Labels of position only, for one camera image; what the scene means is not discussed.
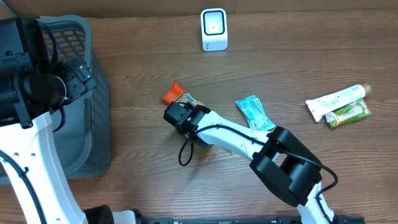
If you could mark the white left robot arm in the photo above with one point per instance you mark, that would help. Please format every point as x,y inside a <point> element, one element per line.
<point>49,116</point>

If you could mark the grey plastic shopping basket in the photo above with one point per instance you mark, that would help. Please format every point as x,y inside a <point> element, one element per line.
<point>81,130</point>

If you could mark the orange noodle package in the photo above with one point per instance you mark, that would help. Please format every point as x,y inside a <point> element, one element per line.
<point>180,95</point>

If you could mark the white tube with gold cap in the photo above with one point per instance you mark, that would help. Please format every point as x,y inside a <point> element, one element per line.
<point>328,103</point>

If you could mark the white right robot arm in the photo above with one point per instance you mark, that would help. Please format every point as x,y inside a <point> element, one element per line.
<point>284,165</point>

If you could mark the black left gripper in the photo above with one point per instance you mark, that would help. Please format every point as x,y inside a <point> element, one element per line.
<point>79,73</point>

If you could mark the teal tissue packet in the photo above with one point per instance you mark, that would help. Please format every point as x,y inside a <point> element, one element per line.
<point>252,108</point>

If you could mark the white barcode scanner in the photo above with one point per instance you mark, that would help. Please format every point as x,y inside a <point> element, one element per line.
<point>214,29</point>

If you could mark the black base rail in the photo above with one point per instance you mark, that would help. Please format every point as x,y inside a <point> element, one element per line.
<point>279,220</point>

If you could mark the green snack packet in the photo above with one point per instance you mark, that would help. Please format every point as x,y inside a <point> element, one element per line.
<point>349,113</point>

